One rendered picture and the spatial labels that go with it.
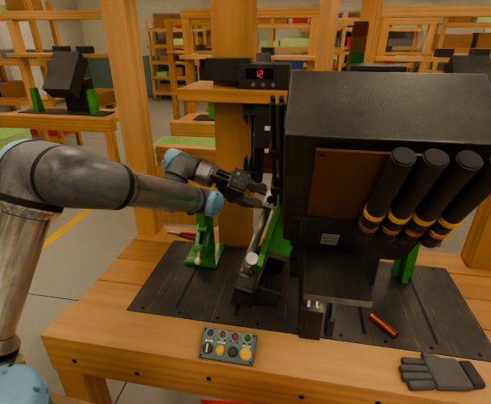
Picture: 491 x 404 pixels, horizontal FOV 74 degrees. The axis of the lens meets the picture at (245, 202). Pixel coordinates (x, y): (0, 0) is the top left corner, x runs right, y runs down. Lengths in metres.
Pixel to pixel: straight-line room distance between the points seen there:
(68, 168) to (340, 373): 0.81
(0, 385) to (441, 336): 1.08
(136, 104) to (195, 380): 0.96
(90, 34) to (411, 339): 12.39
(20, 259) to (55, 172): 0.19
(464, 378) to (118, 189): 0.94
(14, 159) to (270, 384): 0.80
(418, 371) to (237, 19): 1.14
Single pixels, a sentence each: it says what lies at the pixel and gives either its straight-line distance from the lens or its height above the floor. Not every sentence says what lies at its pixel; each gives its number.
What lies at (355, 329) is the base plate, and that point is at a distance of 1.11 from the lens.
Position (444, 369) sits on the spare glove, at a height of 0.92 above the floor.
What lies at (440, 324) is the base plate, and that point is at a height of 0.90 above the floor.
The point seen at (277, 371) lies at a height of 0.90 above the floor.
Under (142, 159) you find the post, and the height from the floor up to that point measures 1.25.
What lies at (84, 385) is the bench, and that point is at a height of 0.69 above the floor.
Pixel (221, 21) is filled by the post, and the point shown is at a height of 1.74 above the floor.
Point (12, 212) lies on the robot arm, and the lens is 0.74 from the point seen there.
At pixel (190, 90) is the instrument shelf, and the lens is 1.13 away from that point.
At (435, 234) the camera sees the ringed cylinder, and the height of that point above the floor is 1.31.
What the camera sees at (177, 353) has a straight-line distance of 1.02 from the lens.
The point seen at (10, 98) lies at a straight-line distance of 6.65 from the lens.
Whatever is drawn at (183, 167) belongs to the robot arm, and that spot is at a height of 1.33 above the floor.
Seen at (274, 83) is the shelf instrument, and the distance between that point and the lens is 1.09.
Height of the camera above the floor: 1.68
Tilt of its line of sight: 26 degrees down
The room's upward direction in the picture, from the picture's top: straight up
